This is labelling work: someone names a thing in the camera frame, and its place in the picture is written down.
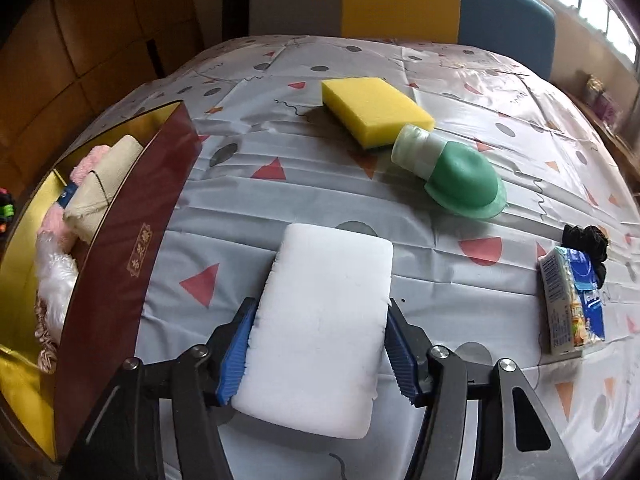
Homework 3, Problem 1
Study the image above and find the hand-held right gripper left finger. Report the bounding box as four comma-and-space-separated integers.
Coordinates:
59, 297, 258, 480

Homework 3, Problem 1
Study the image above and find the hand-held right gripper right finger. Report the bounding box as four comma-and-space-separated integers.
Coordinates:
385, 298, 581, 480

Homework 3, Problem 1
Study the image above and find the white sponge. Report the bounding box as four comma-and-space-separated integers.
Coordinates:
232, 222, 394, 441

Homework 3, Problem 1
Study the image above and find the red tin box gold interior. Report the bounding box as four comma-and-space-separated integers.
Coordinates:
0, 100, 203, 463

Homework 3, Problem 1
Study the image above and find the blue tissue pack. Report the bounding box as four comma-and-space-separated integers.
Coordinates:
538, 246, 607, 358

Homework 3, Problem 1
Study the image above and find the green suction cup toy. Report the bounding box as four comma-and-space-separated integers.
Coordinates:
391, 124, 507, 220

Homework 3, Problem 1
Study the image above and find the clear plastic bag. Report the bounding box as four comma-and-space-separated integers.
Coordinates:
35, 247, 78, 341

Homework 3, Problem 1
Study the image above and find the beige cloth roll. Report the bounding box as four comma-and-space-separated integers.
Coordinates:
62, 135, 146, 243

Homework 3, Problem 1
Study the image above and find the black scrunchie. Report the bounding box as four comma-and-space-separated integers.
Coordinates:
561, 224, 611, 291

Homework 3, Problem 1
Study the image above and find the pink yarn ball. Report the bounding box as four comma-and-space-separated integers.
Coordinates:
36, 145, 111, 251

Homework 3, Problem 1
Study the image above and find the yellow sponge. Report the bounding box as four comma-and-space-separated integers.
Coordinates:
321, 77, 436, 151

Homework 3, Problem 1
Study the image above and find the printed white tablecloth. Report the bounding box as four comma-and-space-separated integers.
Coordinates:
47, 35, 640, 480

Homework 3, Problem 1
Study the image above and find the wooden side desk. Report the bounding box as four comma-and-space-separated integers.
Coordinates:
550, 75, 640, 196

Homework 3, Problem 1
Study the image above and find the pink box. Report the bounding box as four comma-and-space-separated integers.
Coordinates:
595, 91, 621, 123

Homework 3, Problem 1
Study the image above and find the gold foil bag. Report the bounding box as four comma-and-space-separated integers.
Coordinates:
582, 74, 603, 106

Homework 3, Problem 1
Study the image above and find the grey yellow blue headboard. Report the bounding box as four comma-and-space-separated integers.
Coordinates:
248, 0, 557, 81

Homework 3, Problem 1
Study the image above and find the window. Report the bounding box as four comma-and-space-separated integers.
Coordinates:
510, 0, 640, 66

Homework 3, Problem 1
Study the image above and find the pink braided cord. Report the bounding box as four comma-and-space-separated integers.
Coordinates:
34, 305, 60, 375

